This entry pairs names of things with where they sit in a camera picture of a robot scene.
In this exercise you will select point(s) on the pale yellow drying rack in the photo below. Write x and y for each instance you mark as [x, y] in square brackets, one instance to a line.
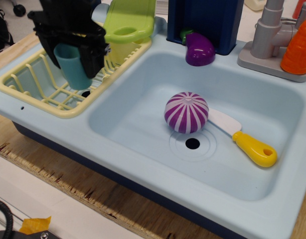
[39, 83]

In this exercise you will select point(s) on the red plastic object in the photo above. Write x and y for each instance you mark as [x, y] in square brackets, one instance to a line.
[298, 9]

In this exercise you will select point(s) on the toy knife yellow handle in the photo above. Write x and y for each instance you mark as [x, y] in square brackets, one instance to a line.
[259, 152]

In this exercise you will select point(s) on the yellow tape piece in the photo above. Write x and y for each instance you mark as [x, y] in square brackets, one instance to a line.
[35, 225]

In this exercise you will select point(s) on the teal plastic cup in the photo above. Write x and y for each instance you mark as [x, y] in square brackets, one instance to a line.
[69, 60]

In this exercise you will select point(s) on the purple striped toy onion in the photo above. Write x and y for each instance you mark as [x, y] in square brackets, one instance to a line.
[186, 112]

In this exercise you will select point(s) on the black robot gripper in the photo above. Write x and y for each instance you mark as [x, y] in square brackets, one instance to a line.
[70, 22]

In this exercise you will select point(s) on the light blue toy sink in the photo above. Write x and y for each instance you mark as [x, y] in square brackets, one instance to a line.
[205, 173]

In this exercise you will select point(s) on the dark blue plastic box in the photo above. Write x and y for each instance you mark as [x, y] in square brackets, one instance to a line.
[217, 20]

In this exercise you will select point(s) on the orange toy carrot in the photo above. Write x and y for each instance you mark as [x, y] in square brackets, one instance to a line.
[294, 59]

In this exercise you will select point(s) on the grey toy faucet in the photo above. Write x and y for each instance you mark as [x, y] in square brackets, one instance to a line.
[272, 37]

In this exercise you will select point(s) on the cream plastic object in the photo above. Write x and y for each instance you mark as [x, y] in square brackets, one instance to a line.
[255, 5]

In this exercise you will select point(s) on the purple toy eggplant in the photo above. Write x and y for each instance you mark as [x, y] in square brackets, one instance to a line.
[200, 50]

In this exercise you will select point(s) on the green plastic cutting board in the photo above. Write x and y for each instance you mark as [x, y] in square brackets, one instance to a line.
[129, 21]

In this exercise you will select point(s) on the black bag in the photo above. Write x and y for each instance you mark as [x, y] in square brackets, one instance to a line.
[5, 36]

